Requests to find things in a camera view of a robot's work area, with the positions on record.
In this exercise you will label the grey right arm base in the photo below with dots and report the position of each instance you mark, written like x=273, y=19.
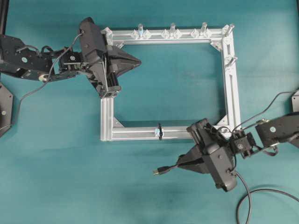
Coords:
x=295, y=102

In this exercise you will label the clear acrylic corner peg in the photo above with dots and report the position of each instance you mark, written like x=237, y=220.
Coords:
x=227, y=29
x=108, y=34

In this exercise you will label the clear peg with blue tape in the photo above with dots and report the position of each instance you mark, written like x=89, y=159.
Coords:
x=141, y=33

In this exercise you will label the clear acrylic peg middle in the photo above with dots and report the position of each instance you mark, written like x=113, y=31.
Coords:
x=171, y=33

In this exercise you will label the black vertical rail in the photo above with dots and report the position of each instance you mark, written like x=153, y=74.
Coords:
x=4, y=6

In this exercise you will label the aluminium extrusion frame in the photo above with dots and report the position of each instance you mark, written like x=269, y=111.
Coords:
x=177, y=79

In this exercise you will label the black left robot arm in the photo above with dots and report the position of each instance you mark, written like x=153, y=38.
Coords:
x=23, y=61

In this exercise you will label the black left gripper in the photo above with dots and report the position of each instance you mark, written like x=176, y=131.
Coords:
x=100, y=61

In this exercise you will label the clear acrylic peg right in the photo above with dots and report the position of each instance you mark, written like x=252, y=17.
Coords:
x=202, y=32

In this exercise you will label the clear acrylic left corner peg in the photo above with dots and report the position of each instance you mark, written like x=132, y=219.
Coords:
x=108, y=34

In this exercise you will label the clear acrylic side peg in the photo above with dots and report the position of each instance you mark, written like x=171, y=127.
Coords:
x=230, y=61

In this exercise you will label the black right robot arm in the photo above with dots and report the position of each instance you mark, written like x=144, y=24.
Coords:
x=271, y=133

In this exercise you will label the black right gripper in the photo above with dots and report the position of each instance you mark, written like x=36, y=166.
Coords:
x=209, y=155

